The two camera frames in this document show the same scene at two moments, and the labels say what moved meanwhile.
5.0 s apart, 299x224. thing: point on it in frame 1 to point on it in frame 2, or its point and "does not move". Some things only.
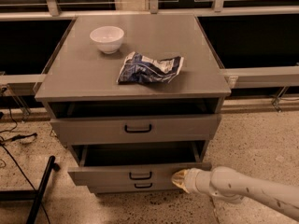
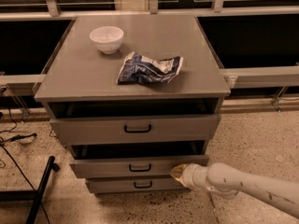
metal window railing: [235, 77] does not move
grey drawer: [136, 161] does not move
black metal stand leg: [35, 195] does not move
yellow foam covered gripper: [193, 180] to [189, 175]
